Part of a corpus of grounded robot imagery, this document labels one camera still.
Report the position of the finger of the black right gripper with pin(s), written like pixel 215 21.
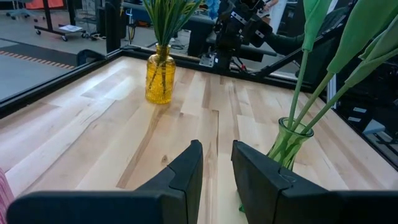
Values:
pixel 260 31

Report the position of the yellow glass vase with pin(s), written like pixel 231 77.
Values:
pixel 160 81

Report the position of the blue artificial flower bunch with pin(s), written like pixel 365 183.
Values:
pixel 169 18
pixel 189 9
pixel 154 15

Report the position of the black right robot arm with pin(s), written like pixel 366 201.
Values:
pixel 230 53

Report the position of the dark mat red-white stripe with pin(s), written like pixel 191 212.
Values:
pixel 37 57

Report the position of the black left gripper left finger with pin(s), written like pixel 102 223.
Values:
pixel 124 205

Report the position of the black frame post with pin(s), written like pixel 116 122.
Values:
pixel 112 25

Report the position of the black wheeled cart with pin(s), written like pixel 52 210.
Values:
pixel 59 28

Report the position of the black table frame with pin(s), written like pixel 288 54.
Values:
pixel 62 77

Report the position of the pink artificial flowers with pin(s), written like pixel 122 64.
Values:
pixel 370 65

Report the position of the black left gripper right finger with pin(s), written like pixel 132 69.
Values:
pixel 295 202

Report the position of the green glass vase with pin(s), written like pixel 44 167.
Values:
pixel 290 143

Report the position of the purple glass vase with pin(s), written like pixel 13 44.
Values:
pixel 4 199

